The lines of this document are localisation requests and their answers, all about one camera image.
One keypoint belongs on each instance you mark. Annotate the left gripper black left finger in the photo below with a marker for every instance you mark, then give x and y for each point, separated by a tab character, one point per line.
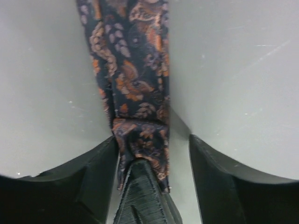
76	192

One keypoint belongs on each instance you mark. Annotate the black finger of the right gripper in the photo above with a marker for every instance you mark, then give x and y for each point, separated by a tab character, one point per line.
142	201

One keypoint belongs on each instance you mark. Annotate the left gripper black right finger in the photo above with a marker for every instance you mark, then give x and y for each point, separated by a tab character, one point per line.
230	192

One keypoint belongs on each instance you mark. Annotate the dark purple patterned tie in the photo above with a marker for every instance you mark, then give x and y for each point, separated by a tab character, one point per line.
128	43

